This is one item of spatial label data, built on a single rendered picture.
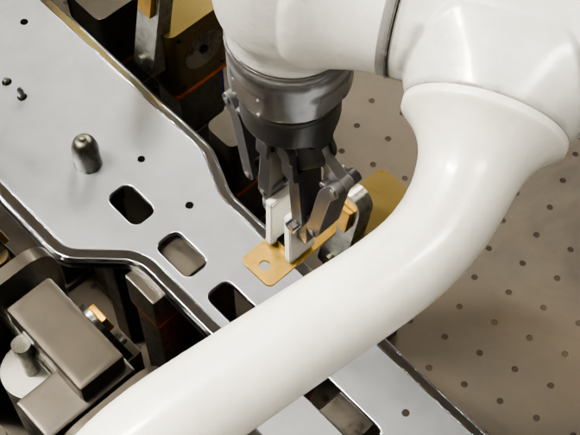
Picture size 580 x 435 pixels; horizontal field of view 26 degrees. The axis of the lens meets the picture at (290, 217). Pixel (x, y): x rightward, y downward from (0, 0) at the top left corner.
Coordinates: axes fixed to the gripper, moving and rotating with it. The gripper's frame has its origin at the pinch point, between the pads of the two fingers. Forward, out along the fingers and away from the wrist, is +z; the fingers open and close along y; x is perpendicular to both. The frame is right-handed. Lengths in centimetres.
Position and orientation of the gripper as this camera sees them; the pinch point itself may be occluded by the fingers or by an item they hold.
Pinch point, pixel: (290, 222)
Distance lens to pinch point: 106.5
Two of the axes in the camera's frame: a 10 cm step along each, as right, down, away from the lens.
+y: 6.9, 6.3, -3.7
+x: 7.3, -5.9, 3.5
